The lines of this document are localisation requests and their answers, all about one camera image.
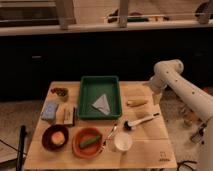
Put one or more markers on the blue sponge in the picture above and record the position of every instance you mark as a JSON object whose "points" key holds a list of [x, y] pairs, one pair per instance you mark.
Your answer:
{"points": [[49, 111]]}

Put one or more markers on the yellow banana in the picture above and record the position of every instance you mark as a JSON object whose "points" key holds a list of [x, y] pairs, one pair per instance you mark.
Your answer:
{"points": [[136, 103]]}

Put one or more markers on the orange plate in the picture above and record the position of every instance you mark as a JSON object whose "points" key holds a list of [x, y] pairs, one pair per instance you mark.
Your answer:
{"points": [[91, 150]]}

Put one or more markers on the white handled dish brush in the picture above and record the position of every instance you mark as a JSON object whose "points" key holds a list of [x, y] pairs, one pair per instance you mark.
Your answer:
{"points": [[129, 125]]}

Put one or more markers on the metal spoon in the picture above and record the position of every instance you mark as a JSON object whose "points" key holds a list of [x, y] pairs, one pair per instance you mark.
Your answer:
{"points": [[109, 135]]}

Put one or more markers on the green cucumber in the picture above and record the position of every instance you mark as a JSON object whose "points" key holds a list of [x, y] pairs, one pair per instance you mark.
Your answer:
{"points": [[89, 141]]}

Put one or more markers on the grey folded cloth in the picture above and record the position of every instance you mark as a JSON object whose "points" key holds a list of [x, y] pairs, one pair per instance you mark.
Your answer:
{"points": [[102, 105]]}

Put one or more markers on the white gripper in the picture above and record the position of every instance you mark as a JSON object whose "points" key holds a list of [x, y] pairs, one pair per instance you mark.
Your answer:
{"points": [[157, 86]]}

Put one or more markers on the white paper cup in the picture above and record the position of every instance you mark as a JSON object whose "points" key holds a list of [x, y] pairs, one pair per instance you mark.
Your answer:
{"points": [[123, 142]]}

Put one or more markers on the orange round fruit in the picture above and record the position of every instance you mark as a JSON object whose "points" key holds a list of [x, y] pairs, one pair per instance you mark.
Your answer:
{"points": [[58, 138]]}

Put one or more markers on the black stand pole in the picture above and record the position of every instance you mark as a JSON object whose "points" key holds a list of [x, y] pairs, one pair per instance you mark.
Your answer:
{"points": [[21, 145]]}

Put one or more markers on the dark brown bowl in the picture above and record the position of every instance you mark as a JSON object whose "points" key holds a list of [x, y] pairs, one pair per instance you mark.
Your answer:
{"points": [[46, 137]]}

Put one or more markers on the wooden table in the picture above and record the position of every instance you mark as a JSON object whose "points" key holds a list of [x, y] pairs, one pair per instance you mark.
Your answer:
{"points": [[151, 144]]}

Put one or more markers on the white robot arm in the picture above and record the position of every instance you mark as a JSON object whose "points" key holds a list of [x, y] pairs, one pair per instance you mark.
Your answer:
{"points": [[168, 73]]}

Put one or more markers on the green plastic tray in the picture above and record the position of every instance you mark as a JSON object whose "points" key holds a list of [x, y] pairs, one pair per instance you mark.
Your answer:
{"points": [[91, 88]]}

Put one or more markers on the wooden block brush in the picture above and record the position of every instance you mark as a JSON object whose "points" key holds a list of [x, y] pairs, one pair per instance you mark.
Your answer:
{"points": [[69, 114]]}

